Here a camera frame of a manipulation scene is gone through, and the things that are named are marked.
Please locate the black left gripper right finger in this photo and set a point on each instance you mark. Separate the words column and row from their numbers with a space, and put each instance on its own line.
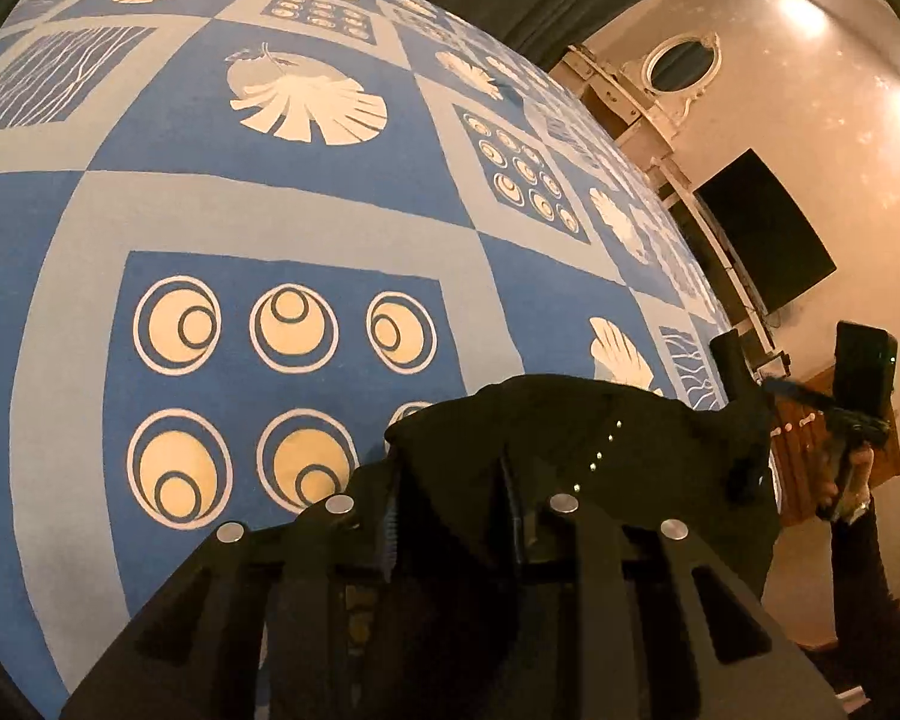
column 566, row 616

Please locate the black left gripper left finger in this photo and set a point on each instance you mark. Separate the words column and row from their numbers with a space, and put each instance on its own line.
column 340, row 604

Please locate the black pants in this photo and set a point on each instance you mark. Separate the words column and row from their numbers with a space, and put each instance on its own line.
column 689, row 488

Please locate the dark right sleeve forearm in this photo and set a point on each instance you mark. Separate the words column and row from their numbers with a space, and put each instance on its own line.
column 867, row 616

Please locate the person's right hand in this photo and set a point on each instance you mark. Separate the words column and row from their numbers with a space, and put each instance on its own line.
column 842, row 481

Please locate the brown wooden cabinet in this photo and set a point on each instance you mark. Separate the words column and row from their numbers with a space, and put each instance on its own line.
column 797, row 432

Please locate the white dressing table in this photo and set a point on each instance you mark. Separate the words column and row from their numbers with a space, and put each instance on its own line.
column 650, row 140

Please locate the blue patterned bedspread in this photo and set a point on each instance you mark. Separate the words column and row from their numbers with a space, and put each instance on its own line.
column 240, row 238

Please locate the black wall television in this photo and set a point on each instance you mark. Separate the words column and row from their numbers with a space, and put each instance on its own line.
column 768, row 233

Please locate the white oval wall mirror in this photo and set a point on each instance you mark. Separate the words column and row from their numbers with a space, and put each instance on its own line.
column 678, row 71

